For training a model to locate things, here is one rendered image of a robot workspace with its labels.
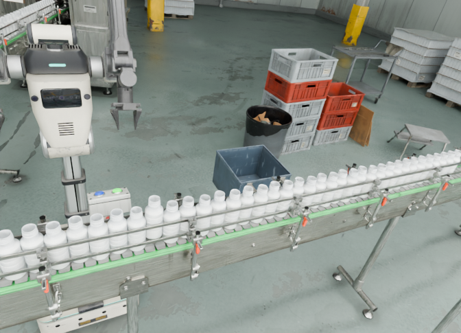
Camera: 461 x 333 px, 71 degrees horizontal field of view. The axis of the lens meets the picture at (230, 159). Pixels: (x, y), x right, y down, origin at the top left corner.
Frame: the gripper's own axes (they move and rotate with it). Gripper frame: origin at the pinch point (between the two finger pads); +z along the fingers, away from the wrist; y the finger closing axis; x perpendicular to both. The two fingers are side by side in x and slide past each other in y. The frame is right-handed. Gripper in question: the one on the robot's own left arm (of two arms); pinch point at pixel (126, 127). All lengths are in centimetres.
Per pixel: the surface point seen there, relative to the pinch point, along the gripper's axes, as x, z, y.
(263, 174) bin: 37, 29, 86
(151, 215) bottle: -26.2, 28.7, 1.7
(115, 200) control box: -10.9, 25.7, -6.9
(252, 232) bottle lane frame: -23, 42, 42
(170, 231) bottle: -23.4, 35.9, 8.8
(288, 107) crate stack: 145, -19, 190
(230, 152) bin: 36, 15, 64
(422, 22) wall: 539, -327, 1035
